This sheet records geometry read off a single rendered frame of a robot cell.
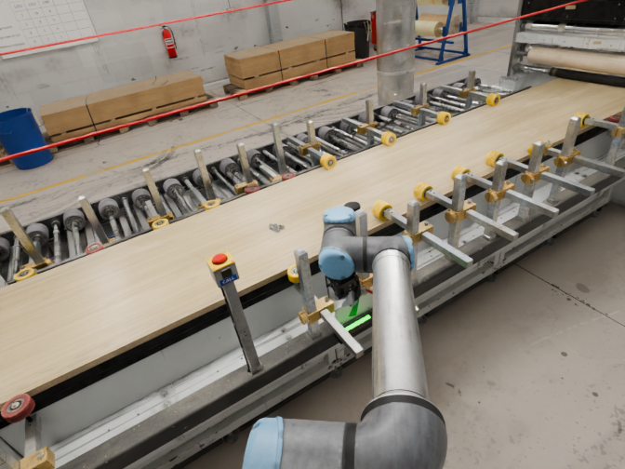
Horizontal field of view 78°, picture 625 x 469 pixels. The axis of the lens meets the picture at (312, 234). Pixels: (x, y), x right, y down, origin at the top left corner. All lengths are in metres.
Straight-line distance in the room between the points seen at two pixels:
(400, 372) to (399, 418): 0.09
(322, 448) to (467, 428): 1.72
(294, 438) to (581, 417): 1.98
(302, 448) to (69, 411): 1.27
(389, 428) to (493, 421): 1.73
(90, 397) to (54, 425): 0.14
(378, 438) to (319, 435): 0.07
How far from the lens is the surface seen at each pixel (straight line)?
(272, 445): 0.54
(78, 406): 1.70
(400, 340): 0.67
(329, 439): 0.53
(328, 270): 0.98
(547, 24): 3.87
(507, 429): 2.25
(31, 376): 1.65
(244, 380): 1.52
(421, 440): 0.55
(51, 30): 8.04
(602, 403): 2.49
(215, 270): 1.15
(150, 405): 1.71
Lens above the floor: 1.91
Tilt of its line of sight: 35 degrees down
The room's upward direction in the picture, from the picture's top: 8 degrees counter-clockwise
